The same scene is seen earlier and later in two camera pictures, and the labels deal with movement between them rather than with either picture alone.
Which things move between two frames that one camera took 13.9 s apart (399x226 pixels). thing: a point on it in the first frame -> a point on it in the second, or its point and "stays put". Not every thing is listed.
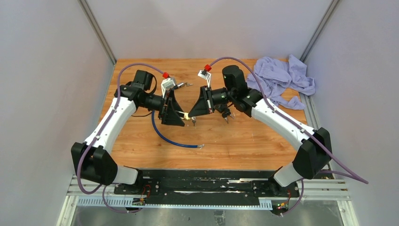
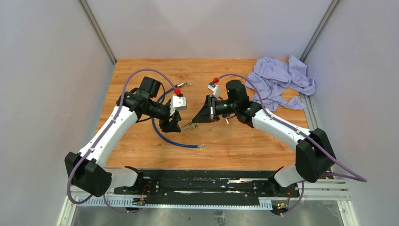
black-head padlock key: (226, 115) stays put
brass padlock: (186, 116) -> (191, 126)
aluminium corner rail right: (318, 30) stays put
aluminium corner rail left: (89, 16) stays put
